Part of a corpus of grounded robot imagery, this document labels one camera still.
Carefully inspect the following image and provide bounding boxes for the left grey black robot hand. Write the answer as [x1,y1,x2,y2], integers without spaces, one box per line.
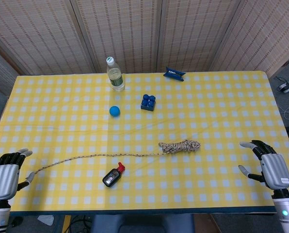
[0,148,36,202]

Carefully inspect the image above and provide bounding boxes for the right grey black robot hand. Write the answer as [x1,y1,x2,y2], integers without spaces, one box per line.
[238,140,289,192]

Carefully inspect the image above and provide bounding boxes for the speckled beige braided rope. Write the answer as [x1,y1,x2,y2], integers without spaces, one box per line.
[34,139,201,174]

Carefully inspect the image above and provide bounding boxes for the white paper scrap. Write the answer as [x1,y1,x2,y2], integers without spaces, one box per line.
[37,215,55,226]

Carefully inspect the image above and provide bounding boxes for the yellow white checked tablecloth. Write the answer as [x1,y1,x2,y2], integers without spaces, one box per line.
[0,70,289,214]

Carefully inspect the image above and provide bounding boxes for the black ink bottle red cap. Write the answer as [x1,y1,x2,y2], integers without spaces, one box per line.
[102,162,126,188]

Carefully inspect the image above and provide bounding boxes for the blue ball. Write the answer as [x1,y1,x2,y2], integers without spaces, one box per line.
[109,105,121,118]

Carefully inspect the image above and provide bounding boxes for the dark blue snack packet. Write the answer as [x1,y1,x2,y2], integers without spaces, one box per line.
[163,67,186,83]

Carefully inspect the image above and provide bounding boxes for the blue chair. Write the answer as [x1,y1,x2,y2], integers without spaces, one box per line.
[90,213,195,233]

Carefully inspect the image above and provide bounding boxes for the blue building block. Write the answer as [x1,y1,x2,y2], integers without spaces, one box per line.
[140,94,157,112]

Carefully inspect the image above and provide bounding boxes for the clear plastic water bottle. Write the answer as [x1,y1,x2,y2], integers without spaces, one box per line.
[106,56,126,92]

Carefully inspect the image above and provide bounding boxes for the woven bamboo folding screen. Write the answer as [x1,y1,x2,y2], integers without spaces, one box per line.
[0,0,289,97]

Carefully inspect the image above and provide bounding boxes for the black floor cables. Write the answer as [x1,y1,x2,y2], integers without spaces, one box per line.
[70,215,93,233]

